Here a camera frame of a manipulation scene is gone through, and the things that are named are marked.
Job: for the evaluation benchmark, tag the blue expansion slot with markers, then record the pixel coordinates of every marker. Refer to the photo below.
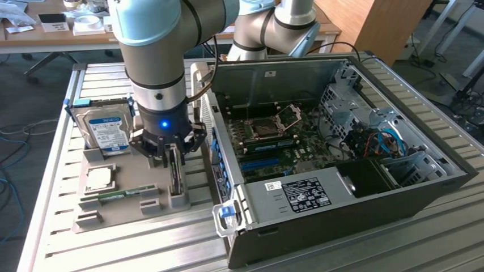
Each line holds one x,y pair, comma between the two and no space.
261,164

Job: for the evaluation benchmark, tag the shiny metal disk bay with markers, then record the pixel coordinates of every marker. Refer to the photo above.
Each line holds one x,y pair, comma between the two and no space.
394,124

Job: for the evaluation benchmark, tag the white tape roll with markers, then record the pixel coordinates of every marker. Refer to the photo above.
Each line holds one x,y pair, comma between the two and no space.
89,20

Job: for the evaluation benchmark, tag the flat white box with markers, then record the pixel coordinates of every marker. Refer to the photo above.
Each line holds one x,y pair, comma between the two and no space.
89,31

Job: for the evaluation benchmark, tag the clear plastic bag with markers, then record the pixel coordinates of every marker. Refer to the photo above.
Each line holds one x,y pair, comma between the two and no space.
15,14

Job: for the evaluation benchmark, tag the silver CPU chip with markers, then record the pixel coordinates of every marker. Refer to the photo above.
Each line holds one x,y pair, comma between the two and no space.
99,180

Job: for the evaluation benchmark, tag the metal socket cover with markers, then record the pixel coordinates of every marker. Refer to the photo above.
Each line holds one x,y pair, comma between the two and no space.
290,114

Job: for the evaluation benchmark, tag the green motherboard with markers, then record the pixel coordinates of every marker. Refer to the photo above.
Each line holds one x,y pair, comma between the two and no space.
314,150

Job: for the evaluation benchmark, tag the beige tape roll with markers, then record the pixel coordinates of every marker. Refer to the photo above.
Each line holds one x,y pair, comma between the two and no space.
73,3

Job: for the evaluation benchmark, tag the green RAM stick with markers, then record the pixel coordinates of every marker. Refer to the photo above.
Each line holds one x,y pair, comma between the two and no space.
121,193

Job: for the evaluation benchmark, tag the grey parts rack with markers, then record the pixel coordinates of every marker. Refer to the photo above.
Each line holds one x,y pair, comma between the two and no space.
129,175

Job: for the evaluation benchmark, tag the white box black top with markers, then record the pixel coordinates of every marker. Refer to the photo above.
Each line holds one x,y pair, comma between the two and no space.
53,18

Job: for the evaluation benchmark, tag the wooden desk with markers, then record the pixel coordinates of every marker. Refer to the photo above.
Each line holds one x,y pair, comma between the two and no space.
38,38

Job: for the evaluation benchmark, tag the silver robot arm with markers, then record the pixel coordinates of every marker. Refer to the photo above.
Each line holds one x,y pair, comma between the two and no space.
151,56

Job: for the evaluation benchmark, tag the wooden cabinet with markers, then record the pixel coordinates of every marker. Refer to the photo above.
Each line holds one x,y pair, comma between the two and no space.
378,28

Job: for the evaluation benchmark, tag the blue card retention clip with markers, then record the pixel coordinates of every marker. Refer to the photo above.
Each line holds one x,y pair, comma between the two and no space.
222,170

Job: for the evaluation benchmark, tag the green graphics card black shroud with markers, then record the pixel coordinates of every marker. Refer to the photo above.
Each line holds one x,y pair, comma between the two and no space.
175,173

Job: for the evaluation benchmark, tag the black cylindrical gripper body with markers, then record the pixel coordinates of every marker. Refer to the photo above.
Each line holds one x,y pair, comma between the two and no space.
159,129

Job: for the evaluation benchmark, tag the CPU socket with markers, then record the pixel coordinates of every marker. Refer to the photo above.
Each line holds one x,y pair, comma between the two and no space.
265,129

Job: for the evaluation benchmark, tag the grey power supply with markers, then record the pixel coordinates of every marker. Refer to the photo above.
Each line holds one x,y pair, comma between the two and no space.
265,204

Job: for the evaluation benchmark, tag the white labelled box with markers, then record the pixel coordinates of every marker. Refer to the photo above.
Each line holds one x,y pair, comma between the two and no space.
107,25

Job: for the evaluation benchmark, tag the perforated metal drive cage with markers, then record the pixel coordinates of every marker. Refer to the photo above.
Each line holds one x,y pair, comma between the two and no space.
341,113

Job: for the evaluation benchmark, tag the blue release latch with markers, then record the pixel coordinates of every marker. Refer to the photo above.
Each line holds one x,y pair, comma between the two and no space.
226,212

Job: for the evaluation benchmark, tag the silver chipset heatsink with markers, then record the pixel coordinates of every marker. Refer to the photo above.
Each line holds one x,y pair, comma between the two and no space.
310,168

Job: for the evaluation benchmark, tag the hard disk with blue caddy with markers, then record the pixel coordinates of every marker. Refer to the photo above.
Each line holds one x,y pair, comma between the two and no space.
107,133

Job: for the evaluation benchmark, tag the open black PC case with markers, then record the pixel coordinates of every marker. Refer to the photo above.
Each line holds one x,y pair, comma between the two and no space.
341,235

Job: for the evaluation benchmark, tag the white desk frame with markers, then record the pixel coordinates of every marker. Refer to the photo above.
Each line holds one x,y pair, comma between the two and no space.
475,61

